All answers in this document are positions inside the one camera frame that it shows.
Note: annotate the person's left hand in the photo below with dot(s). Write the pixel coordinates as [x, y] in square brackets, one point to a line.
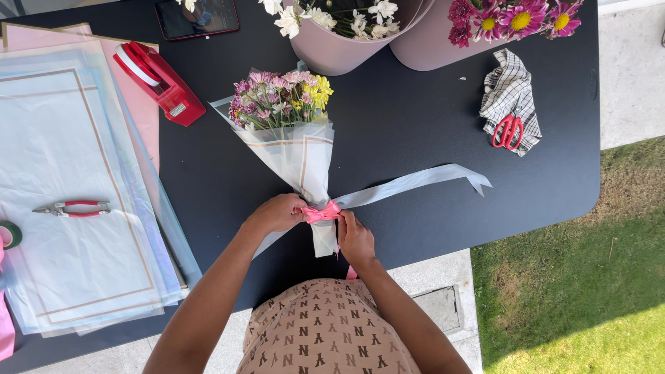
[275, 213]

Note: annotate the person's right hand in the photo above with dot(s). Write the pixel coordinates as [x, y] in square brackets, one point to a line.
[356, 241]

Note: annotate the person's left fingers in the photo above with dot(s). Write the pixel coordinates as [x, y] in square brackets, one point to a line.
[301, 210]

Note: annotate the pink ribbon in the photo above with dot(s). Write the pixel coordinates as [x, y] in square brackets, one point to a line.
[322, 212]

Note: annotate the wrapped flower bouquet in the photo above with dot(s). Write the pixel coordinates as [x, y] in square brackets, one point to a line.
[291, 135]

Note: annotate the light blue ribbon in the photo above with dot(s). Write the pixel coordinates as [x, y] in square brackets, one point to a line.
[405, 187]

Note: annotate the person's patterned brown shirt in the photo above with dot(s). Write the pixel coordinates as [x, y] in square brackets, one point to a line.
[324, 330]

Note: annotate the pink bucket of white flowers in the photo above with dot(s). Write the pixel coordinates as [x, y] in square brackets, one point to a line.
[343, 36]

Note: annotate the red tape dispenser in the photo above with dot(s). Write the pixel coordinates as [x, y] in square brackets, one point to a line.
[163, 85]

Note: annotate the black smartphone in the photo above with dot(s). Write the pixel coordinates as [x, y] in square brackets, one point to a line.
[196, 18]

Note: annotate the red scissors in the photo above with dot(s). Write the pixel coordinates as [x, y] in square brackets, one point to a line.
[508, 131]

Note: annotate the stack of wrapping paper sheets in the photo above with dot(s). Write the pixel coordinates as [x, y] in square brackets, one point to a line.
[78, 182]

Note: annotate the checked white cloth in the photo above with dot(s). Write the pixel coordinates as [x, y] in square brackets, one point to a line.
[512, 93]

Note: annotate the pink bucket of magenta flowers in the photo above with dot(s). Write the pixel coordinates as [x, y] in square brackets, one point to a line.
[467, 26]

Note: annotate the green floral tape roll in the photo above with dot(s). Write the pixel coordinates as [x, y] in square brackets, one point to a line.
[10, 235]

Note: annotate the pink wrapping paper roll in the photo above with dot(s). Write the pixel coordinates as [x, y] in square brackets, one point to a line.
[5, 317]

